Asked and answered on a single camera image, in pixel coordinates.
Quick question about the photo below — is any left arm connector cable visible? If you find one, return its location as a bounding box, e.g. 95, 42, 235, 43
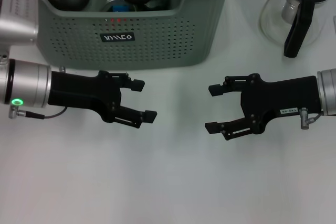
7, 105, 68, 120

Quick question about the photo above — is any right arm connector cable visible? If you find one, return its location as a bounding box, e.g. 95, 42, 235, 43
299, 107, 323, 130

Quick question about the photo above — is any grey-green perforated storage bin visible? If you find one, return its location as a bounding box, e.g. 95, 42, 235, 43
10, 0, 237, 70

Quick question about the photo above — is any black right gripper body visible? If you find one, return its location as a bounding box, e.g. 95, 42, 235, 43
240, 73, 322, 135

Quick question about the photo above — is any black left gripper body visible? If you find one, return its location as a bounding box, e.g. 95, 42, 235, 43
48, 71, 122, 123

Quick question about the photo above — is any arm connector cable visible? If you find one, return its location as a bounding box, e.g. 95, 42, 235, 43
7, 105, 68, 120
299, 107, 323, 130

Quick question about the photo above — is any glass teapot with black handle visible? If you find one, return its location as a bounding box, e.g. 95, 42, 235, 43
259, 0, 334, 59

